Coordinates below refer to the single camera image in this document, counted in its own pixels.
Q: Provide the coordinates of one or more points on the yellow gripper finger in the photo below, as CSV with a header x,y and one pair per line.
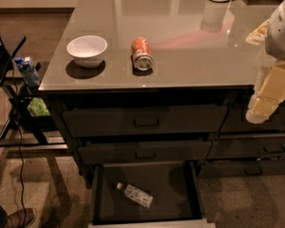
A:
x,y
269,93

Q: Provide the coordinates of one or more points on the clear plastic water bottle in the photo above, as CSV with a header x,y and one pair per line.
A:
x,y
135,194

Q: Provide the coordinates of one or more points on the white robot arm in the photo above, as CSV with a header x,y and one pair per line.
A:
x,y
275,36

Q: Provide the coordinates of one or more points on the top right drawer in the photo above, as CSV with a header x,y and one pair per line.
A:
x,y
236,121

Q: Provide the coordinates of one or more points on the middle right drawer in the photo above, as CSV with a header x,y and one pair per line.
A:
x,y
252,146

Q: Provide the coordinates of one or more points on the dark drawer cabinet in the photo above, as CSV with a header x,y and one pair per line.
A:
x,y
59,101

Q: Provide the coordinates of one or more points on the top left drawer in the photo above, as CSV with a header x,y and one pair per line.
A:
x,y
118,121

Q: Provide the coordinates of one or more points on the bottom right drawer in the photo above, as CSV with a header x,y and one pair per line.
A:
x,y
226,169

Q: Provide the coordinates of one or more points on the open bottom drawer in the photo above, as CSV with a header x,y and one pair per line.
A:
x,y
173,184

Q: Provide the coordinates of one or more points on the middle left drawer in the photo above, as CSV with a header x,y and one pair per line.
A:
x,y
119,152

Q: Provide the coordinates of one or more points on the orange soda can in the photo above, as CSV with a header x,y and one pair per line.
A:
x,y
141,54

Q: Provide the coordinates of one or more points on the white ceramic bowl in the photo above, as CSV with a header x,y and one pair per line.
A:
x,y
87,51

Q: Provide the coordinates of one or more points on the green snack bag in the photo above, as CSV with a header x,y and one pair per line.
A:
x,y
37,108

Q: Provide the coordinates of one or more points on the black side desk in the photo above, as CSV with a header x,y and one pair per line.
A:
x,y
19,116

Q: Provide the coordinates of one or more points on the brown shoe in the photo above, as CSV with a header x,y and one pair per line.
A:
x,y
20,219

